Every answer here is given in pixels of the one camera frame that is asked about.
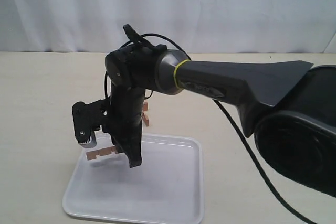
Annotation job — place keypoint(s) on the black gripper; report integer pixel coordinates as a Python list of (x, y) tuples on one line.
[(124, 121)]

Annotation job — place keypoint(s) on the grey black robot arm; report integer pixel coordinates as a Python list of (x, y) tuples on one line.
[(288, 107)]

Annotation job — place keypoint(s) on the white plastic tray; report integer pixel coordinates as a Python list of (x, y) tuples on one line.
[(168, 187)]

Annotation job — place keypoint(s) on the white backdrop curtain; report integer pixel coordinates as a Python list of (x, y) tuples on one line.
[(196, 25)]

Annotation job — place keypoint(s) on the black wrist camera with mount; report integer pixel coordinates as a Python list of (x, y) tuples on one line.
[(87, 119)]

